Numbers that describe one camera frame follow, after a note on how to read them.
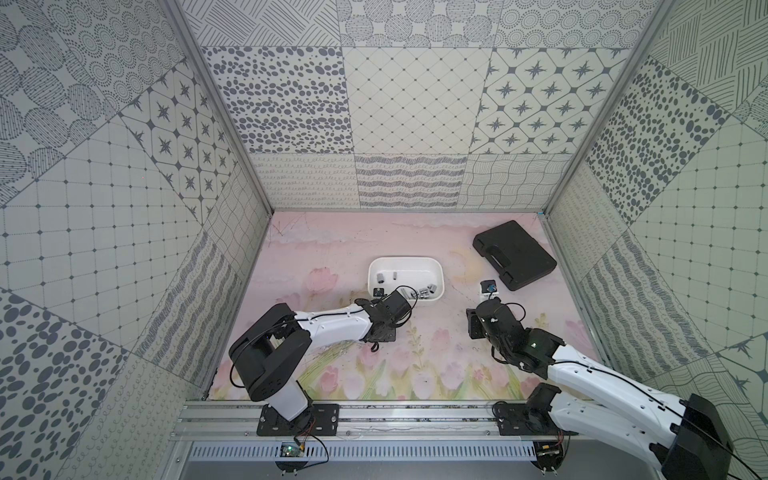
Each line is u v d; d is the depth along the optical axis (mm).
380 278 1000
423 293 961
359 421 750
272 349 465
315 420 731
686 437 404
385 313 701
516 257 1014
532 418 661
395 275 1012
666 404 429
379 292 829
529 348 564
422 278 1012
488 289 708
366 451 701
